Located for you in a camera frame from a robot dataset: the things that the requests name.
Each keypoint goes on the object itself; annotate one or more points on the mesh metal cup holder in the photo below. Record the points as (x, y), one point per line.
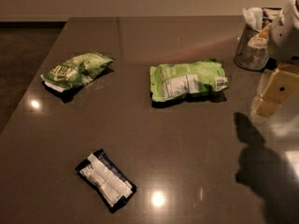
(252, 51)

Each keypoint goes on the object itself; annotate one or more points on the blue rxbar blueberry bar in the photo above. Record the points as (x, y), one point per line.
(103, 175)

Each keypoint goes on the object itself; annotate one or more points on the crumpled white napkin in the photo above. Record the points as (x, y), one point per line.
(253, 17)

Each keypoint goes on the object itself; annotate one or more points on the light green chip bag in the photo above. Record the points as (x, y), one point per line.
(175, 81)

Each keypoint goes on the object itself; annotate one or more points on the dark green jalapeno chip bag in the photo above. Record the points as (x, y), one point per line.
(77, 71)

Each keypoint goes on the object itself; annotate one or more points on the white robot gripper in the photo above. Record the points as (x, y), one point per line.
(286, 37)

